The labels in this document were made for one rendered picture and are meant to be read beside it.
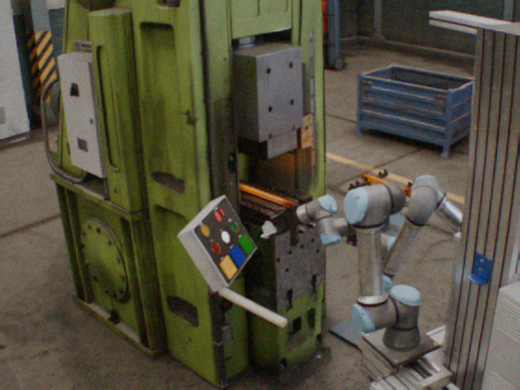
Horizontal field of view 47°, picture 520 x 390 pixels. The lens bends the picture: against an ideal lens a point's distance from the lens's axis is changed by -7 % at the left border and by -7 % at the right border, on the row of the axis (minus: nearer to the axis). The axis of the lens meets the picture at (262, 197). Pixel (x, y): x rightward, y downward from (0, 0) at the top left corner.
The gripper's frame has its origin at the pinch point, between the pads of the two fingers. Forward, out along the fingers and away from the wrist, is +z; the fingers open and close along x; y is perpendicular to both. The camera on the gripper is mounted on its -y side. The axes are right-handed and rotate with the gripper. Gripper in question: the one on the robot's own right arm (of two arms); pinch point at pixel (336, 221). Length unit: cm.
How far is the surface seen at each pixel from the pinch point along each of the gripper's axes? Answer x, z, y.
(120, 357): -66, 107, 100
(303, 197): 13.8, 32.7, 2.0
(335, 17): 589, 465, 12
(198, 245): -72, 12, -13
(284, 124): -1, 31, -41
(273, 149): -8.7, 30.7, -30.9
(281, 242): -11.2, 24.7, 15.2
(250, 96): -17, 36, -58
